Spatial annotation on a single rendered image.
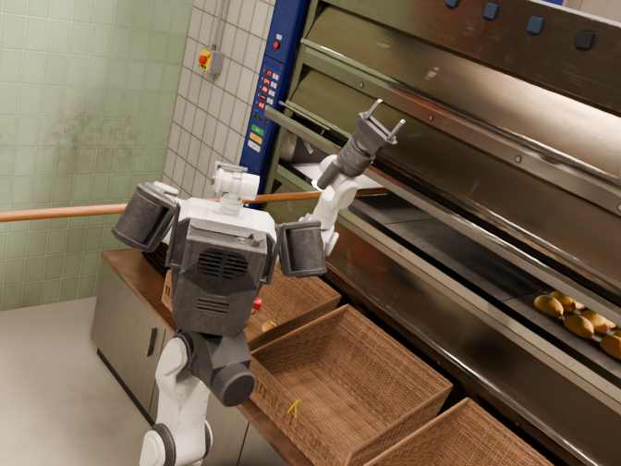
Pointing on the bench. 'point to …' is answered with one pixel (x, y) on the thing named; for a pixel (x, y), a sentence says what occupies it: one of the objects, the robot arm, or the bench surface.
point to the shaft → (127, 204)
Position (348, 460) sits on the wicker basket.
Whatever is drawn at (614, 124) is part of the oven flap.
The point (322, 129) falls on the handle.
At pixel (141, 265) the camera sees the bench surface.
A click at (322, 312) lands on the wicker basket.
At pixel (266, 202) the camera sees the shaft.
